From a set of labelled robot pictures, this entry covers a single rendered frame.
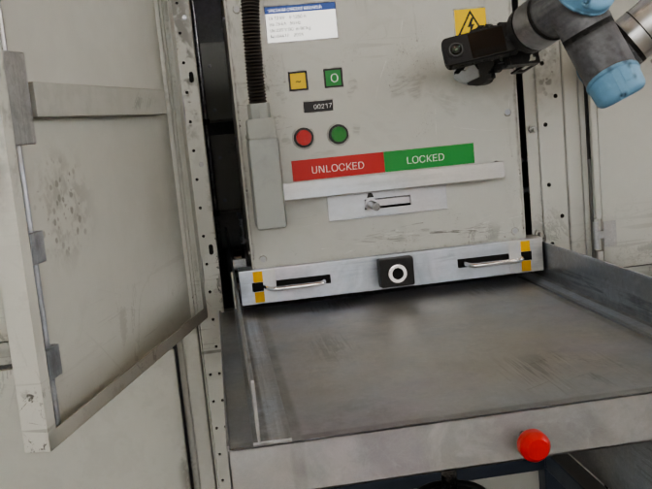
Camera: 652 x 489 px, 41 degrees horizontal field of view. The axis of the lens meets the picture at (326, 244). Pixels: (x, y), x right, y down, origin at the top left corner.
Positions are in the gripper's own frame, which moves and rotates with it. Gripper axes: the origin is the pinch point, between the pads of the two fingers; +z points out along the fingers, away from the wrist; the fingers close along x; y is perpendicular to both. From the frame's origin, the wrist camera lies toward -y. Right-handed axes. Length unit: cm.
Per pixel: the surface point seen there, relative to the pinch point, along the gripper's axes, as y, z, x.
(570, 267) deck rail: 10.8, -5.0, -36.0
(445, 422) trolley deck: -37, -42, -50
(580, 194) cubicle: 24.9, 6.1, -22.9
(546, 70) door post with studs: 20.0, 1.4, -0.2
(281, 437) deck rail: -53, -37, -48
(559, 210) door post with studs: 20.7, 7.8, -25.0
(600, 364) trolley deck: -13, -37, -49
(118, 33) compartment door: -55, 1, 11
